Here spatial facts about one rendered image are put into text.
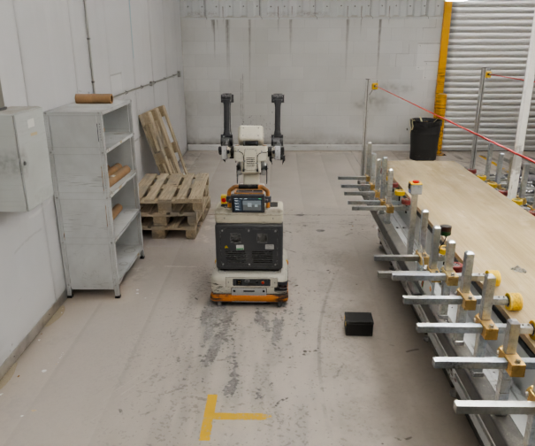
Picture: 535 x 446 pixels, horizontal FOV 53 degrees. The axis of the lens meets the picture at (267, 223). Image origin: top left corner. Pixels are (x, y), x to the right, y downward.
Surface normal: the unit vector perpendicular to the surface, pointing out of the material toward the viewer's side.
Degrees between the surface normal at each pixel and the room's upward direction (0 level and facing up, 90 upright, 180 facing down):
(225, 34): 90
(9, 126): 90
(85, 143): 90
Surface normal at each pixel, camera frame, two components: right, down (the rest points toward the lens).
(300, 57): -0.02, 0.33
